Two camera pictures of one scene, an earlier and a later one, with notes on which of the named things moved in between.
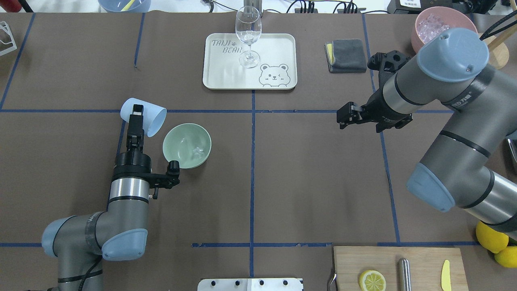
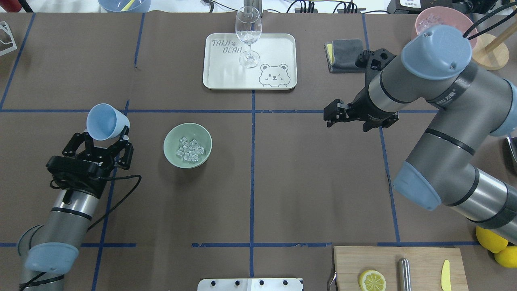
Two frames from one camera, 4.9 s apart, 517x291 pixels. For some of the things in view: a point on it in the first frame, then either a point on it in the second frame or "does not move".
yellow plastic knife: [446, 282] does not move
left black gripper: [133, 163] to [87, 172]
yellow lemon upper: [492, 240] does not move
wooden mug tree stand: [498, 53] does not move
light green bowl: [189, 144] does not move
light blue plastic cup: [154, 116] to [105, 122]
